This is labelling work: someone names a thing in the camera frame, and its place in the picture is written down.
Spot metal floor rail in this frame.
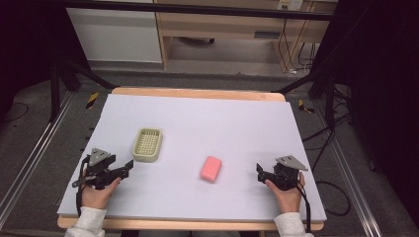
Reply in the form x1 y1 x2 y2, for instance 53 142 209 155
314 98 383 237
0 91 77 228

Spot thin black floor cable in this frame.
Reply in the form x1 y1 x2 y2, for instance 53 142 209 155
2 102 31 123

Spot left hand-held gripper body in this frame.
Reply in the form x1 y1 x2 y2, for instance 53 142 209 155
83 147 120 191

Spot black floor cables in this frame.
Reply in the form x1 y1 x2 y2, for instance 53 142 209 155
300 83 353 217

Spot black metal stand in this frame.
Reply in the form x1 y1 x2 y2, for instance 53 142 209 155
48 58 117 123
271 63 337 127

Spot yellow black floor tape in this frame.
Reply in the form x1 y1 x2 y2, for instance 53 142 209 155
85 91 100 110
297 99 316 115

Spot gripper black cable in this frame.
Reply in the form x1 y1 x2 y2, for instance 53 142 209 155
71 155 91 217
295 183 313 233

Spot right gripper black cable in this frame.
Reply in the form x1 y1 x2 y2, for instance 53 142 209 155
295 183 313 233

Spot light wooden desk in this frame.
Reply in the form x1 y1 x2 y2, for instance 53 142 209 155
153 0 338 72

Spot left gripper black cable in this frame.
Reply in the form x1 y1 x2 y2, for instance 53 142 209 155
71 155 91 217

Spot pale green soap dish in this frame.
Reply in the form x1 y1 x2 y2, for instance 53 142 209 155
131 126 164 164

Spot wooden table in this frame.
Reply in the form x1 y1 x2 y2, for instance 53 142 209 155
56 86 326 232

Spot white wall power strip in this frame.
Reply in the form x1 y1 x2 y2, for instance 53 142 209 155
277 0 303 12

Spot pink soap bar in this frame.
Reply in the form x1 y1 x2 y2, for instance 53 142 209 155
199 155 223 184

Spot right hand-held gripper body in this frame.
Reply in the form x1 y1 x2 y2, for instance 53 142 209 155
272 155 309 192

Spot person's left hand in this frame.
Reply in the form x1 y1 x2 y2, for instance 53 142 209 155
80 177 123 210

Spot black horizontal frame bar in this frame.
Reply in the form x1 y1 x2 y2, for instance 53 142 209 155
62 0 334 22

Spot white foam mat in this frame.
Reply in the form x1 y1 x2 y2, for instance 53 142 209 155
56 93 328 222

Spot person's right hand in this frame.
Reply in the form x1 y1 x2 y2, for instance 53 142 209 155
264 172 306 215

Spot white cabinet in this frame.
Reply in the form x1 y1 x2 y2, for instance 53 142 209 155
65 6 163 64

